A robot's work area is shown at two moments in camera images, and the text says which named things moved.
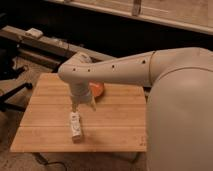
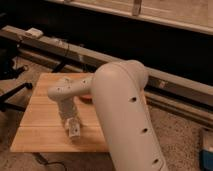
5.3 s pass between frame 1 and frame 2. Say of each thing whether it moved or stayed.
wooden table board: stayed
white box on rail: stayed
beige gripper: moved
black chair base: stayed
